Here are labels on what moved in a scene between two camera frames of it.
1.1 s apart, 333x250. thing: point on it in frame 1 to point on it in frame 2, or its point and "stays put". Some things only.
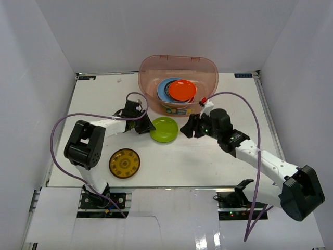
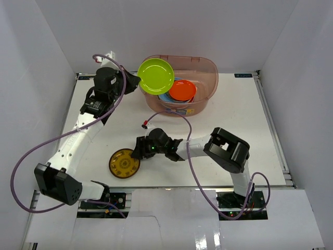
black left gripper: x=140 y=122 to x=126 y=81
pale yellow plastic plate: x=176 y=105 stays put
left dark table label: x=86 y=77 stays put
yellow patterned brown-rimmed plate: x=124 y=163 stays put
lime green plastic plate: x=166 y=129 to x=156 y=75
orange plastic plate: x=181 y=90 stays put
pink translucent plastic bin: x=153 y=69 stays put
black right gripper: x=188 y=129 to x=141 y=150
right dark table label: x=243 y=75 stays put
